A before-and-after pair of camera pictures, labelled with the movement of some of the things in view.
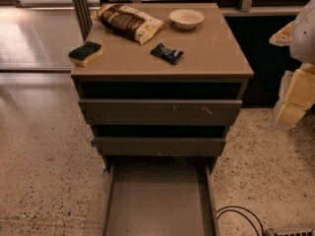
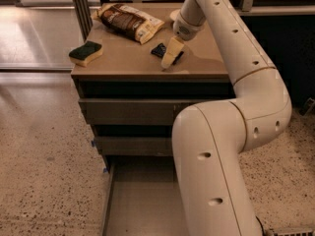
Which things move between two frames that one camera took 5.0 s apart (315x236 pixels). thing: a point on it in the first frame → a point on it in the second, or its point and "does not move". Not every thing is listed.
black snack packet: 170,55 does not move
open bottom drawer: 160,196 does not move
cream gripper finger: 287,114 → 174,48
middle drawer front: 159,147 does not move
